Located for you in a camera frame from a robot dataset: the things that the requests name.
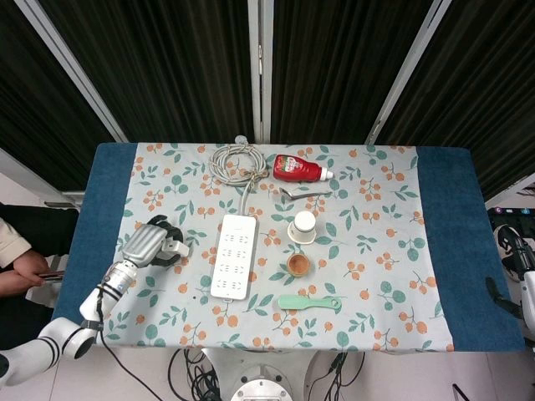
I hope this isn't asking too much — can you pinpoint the white power strip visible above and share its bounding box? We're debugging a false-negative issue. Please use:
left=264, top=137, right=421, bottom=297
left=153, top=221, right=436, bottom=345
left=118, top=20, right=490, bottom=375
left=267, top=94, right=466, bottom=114
left=209, top=214, right=257, bottom=302

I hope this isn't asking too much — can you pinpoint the floral tablecloth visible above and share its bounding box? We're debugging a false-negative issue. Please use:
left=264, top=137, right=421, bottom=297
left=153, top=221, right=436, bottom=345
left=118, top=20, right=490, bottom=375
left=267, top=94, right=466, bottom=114
left=95, top=142, right=456, bottom=352

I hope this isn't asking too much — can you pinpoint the blue table cover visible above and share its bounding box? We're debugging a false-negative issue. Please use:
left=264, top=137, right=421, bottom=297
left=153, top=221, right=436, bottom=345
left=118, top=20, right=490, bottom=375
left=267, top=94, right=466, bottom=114
left=52, top=142, right=527, bottom=353

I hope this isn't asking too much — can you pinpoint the grey coiled power cable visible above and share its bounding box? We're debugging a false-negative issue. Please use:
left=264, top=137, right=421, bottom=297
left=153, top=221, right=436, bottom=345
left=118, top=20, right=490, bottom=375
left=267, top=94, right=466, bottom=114
left=208, top=143, right=271, bottom=216

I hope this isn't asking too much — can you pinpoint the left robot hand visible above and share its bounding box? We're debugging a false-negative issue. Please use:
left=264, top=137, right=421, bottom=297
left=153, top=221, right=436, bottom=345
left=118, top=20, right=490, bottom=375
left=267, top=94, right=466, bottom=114
left=120, top=215, right=185, bottom=269

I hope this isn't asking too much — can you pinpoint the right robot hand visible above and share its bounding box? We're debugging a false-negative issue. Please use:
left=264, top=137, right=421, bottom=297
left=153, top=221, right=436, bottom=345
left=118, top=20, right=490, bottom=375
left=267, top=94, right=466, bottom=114
left=484, top=225, right=535, bottom=333

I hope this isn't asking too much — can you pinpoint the red ketchup bottle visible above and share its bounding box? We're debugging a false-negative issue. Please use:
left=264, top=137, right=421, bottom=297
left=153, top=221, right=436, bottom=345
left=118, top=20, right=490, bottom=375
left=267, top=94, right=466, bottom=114
left=273, top=153, right=334, bottom=185

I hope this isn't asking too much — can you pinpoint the white frame post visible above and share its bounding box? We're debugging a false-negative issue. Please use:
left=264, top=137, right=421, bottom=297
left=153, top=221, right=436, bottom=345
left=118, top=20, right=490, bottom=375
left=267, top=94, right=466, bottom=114
left=365, top=0, right=452, bottom=145
left=14, top=0, right=129, bottom=143
left=247, top=0, right=273, bottom=143

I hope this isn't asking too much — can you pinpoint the white plug adapter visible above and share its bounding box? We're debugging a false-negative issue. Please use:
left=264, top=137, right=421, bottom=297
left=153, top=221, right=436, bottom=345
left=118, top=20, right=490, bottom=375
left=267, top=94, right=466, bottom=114
left=162, top=238, right=190, bottom=258

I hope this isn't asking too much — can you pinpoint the white paper cup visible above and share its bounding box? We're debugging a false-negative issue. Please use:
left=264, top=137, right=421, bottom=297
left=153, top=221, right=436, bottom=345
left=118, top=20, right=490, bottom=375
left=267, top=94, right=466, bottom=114
left=287, top=210, right=317, bottom=245

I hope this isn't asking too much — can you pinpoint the bystander beige sleeved forearm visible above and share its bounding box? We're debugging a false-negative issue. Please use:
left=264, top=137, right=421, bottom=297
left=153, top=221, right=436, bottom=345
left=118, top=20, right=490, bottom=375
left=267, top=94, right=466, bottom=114
left=0, top=216, right=33, bottom=268

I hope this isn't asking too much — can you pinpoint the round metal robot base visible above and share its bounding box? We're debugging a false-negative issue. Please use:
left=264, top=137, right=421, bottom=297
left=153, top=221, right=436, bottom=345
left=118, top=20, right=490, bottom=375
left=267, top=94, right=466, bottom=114
left=229, top=365, right=293, bottom=401

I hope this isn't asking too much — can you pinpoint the black cable bundle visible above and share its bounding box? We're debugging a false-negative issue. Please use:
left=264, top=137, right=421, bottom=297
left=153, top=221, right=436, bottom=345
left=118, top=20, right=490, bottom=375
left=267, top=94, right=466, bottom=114
left=166, top=348, right=222, bottom=401
left=311, top=350, right=364, bottom=401

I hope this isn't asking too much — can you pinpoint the white frame beam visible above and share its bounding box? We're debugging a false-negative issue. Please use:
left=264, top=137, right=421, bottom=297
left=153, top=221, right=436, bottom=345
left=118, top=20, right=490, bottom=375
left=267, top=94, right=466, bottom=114
left=484, top=181, right=535, bottom=210
left=0, top=148, right=84, bottom=210

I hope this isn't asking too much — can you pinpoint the bystander hand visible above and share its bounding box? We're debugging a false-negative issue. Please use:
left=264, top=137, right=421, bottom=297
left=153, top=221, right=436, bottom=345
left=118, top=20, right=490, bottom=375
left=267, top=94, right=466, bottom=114
left=0, top=270, right=45, bottom=298
left=12, top=249, right=50, bottom=286

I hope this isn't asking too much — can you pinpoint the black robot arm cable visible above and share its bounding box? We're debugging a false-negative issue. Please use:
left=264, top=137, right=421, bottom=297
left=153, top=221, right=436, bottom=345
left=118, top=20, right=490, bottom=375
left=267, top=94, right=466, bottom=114
left=94, top=287, right=164, bottom=401

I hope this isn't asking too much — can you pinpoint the black pleated curtain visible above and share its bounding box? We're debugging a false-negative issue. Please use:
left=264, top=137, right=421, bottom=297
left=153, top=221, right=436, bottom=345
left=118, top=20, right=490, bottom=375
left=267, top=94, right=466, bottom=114
left=271, top=0, right=436, bottom=145
left=39, top=0, right=256, bottom=143
left=375, top=0, right=535, bottom=201
left=0, top=0, right=114, bottom=193

